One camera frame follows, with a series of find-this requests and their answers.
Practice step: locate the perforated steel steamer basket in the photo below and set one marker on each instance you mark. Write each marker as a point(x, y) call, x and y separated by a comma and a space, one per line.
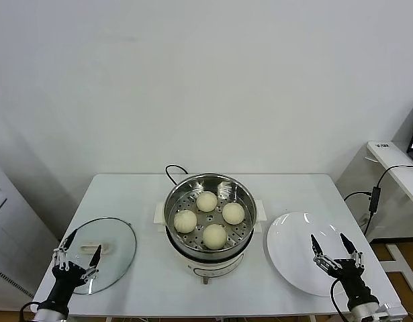
point(239, 231)

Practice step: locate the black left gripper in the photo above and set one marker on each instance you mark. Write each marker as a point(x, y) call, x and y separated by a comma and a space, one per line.
point(68, 280)

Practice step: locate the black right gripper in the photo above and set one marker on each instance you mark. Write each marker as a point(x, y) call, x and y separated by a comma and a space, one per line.
point(352, 281)

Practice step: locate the white side desk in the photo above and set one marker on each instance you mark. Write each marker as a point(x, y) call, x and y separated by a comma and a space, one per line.
point(387, 154)

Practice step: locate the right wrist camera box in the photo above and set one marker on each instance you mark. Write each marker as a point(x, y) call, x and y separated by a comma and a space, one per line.
point(392, 312)

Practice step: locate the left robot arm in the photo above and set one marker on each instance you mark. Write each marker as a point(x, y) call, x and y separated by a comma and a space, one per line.
point(51, 312)

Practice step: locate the cream electric cooking pot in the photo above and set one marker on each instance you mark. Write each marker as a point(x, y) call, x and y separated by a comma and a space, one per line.
point(209, 268)

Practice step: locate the white round plate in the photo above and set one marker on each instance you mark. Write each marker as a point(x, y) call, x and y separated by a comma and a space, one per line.
point(286, 248)

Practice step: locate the white cabinet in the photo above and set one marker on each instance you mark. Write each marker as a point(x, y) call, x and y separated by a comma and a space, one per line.
point(11, 234)

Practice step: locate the white steamed baozi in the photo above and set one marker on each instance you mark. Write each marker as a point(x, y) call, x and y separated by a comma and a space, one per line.
point(185, 221)
point(233, 213)
point(215, 236)
point(207, 202)

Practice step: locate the round glass pot lid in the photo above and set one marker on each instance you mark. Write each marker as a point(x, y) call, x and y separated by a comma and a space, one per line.
point(120, 234)

